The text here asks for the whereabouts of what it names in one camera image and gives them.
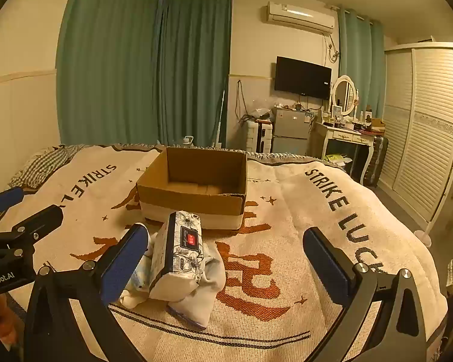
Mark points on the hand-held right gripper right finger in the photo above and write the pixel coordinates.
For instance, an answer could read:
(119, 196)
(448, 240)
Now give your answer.
(324, 256)

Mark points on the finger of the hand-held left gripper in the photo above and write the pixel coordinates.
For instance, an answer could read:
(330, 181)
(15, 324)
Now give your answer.
(7, 200)
(41, 220)

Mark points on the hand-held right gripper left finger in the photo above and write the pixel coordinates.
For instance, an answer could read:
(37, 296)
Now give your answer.
(120, 267)

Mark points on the white cloth with coloured print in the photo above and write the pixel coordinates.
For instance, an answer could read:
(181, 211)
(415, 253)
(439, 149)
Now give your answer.
(139, 277)

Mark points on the small white cloth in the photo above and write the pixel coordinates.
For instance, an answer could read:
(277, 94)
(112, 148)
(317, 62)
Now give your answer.
(134, 299)

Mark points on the floral tissue pack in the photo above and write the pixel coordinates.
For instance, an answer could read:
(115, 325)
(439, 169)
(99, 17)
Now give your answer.
(181, 249)

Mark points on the white sock pair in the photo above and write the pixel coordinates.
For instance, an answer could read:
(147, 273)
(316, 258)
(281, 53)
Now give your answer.
(207, 286)

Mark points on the cardboard box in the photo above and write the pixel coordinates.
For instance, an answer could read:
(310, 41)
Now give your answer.
(192, 200)

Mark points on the checked bedsheet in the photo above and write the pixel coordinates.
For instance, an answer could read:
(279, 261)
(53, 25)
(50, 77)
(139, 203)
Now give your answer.
(41, 166)

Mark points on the printed blanket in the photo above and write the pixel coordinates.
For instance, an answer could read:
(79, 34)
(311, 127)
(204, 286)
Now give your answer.
(287, 211)

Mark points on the yellow green bag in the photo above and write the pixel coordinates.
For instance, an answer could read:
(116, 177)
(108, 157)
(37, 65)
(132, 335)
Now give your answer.
(334, 157)

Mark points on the white floor stand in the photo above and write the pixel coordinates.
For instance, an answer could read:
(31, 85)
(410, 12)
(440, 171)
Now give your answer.
(424, 235)

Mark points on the dark suitcase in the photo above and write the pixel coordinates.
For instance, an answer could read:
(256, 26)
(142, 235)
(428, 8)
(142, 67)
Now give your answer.
(375, 162)

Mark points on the white dressing table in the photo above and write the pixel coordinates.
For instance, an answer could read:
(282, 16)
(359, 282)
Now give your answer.
(347, 135)

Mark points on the small grey fridge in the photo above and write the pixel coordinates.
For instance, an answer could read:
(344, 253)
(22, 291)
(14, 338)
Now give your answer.
(290, 132)

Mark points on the white ribbed suitcase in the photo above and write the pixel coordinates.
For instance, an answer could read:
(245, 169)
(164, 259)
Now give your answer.
(258, 137)

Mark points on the clear plastic bag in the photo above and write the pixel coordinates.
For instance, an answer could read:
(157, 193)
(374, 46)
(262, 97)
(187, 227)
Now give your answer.
(260, 113)

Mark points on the oval vanity mirror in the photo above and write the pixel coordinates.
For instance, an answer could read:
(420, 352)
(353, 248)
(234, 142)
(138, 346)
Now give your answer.
(344, 96)

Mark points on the white louvred wardrobe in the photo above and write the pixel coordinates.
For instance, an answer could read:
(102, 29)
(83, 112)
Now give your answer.
(426, 128)

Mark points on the wide green curtain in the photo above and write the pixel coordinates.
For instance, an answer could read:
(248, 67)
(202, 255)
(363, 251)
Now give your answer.
(105, 64)

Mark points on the white mop pole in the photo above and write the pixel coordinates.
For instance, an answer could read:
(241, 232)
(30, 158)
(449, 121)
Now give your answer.
(219, 120)

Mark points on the narrow green curtain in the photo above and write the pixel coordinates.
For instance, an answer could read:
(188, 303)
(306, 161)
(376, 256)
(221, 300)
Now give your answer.
(360, 64)

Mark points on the green curtain beside corner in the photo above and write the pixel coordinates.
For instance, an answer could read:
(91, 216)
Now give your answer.
(196, 71)

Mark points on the white air conditioner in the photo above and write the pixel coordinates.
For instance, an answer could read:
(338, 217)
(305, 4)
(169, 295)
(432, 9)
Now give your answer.
(300, 17)

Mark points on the black wall television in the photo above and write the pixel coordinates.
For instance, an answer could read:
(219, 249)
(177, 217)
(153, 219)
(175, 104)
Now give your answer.
(302, 77)

